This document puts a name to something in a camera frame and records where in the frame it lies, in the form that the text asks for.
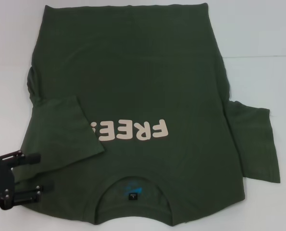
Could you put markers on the dark green FREE t-shirt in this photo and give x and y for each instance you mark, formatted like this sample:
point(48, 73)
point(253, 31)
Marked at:
point(138, 79)

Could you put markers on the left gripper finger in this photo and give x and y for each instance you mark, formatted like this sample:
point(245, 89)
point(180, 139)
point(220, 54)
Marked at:
point(32, 158)
point(27, 193)

